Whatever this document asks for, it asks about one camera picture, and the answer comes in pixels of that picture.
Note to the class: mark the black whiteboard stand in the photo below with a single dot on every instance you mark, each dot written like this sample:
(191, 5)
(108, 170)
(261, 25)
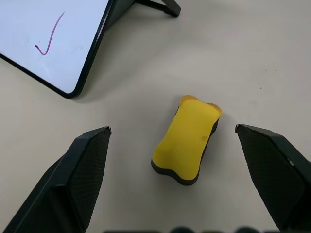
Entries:
(155, 9)

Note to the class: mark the black framed whiteboard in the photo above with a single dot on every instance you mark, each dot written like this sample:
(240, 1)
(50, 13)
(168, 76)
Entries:
(46, 41)

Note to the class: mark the yellow and black eraser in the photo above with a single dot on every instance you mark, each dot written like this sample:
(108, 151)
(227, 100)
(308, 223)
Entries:
(182, 140)

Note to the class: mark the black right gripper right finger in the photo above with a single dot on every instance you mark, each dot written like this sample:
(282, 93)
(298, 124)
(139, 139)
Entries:
(274, 170)

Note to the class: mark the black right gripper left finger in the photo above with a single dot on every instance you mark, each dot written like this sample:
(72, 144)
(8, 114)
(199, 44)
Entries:
(73, 184)

